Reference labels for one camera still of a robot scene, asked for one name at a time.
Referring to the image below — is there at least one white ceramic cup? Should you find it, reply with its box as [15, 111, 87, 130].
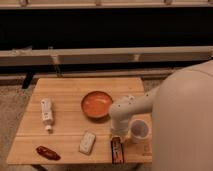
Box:
[130, 120, 150, 143]

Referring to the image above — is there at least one black red snack bar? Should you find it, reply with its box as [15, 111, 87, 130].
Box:
[111, 137, 124, 164]

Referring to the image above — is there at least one orange bowl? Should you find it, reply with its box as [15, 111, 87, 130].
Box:
[81, 91, 113, 119]

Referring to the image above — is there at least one white tube bottle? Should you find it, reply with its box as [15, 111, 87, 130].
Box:
[41, 98, 54, 133]

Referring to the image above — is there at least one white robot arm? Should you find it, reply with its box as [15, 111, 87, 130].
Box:
[109, 60, 213, 171]

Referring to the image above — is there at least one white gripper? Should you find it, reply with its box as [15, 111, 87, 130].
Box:
[110, 119, 130, 143]

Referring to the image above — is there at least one dark red wrapped snack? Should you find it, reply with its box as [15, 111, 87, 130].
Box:
[36, 146, 61, 160]

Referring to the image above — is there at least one wooden shelf rail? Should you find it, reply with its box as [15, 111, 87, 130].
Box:
[0, 46, 213, 66]

